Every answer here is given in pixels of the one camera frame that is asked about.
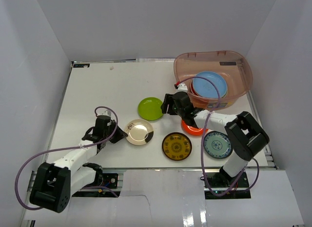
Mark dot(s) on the light blue plate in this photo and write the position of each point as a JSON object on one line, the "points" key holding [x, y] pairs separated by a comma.
{"points": [[212, 76]]}

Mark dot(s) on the transparent pink plastic bin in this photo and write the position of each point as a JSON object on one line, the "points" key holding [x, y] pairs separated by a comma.
{"points": [[232, 66]]}

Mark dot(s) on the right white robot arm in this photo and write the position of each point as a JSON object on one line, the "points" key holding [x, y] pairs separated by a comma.
{"points": [[247, 138]]}

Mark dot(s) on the black label sticker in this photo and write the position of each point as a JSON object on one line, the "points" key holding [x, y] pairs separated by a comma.
{"points": [[81, 65]]}

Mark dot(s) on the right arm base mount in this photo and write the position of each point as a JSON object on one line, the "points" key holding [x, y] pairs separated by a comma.
{"points": [[219, 183]]}

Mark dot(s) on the orange red plate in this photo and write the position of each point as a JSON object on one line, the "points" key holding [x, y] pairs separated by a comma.
{"points": [[191, 130]]}

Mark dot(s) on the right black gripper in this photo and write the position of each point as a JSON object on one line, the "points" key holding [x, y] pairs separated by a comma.
{"points": [[168, 100]]}

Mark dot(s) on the yellow and brown patterned plate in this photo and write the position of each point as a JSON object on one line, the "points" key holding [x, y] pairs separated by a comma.
{"points": [[176, 146]]}

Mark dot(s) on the teal blue patterned plate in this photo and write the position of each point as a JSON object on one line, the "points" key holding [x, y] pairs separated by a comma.
{"points": [[217, 145]]}

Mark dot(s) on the cream plate with black patch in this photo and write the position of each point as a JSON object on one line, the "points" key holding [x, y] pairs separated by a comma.
{"points": [[139, 132]]}

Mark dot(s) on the red and teal plate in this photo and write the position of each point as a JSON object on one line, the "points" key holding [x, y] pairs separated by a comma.
{"points": [[192, 90]]}

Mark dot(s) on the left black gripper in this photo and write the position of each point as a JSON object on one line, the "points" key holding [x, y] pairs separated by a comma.
{"points": [[114, 133]]}

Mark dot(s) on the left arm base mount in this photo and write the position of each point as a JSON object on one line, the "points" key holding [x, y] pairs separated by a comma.
{"points": [[108, 180]]}

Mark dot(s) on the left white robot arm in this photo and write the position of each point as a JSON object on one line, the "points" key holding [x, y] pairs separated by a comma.
{"points": [[56, 182]]}

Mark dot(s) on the green plate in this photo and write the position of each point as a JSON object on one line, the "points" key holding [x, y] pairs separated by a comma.
{"points": [[150, 109]]}

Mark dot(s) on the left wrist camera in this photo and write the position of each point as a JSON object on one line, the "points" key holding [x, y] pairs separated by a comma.
{"points": [[103, 112]]}

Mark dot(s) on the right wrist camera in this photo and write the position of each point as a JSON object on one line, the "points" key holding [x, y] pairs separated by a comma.
{"points": [[181, 87]]}

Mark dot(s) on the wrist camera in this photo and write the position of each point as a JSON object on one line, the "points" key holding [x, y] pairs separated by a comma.
{"points": [[181, 87], [103, 112]]}

